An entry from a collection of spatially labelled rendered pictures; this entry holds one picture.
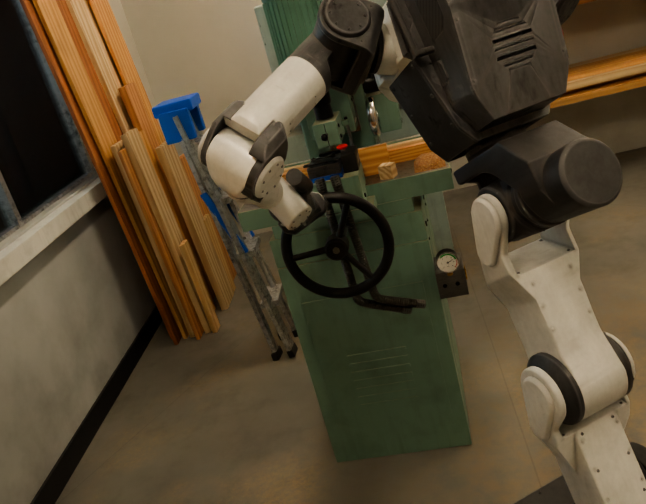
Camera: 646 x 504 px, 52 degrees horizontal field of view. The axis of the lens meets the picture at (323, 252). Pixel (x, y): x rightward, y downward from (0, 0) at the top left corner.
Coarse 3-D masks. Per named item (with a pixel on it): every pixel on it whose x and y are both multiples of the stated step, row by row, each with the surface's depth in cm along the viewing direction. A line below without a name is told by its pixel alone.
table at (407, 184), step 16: (368, 176) 188; (400, 176) 180; (416, 176) 178; (432, 176) 178; (448, 176) 177; (368, 192) 181; (384, 192) 181; (400, 192) 180; (416, 192) 180; (432, 192) 179; (256, 208) 187; (256, 224) 188; (272, 224) 188; (320, 224) 176
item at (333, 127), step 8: (336, 112) 197; (320, 120) 191; (328, 120) 188; (336, 120) 187; (312, 128) 188; (320, 128) 187; (328, 128) 187; (336, 128) 187; (320, 136) 188; (328, 136) 188; (336, 136) 188; (320, 144) 189; (328, 144) 189; (336, 144) 189
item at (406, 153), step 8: (416, 144) 191; (424, 144) 190; (392, 152) 192; (400, 152) 192; (408, 152) 191; (416, 152) 191; (424, 152) 191; (392, 160) 193; (400, 160) 193; (408, 160) 192
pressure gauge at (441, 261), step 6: (438, 252) 182; (444, 252) 179; (450, 252) 179; (438, 258) 180; (444, 258) 180; (450, 258) 179; (456, 258) 179; (438, 264) 180; (444, 264) 180; (450, 264) 180; (456, 264) 180; (444, 270) 181; (450, 270) 181
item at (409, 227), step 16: (416, 208) 184; (368, 224) 185; (400, 224) 184; (416, 224) 183; (272, 240) 190; (304, 240) 189; (320, 240) 188; (368, 240) 187; (400, 240) 186; (416, 240) 185; (320, 256) 190
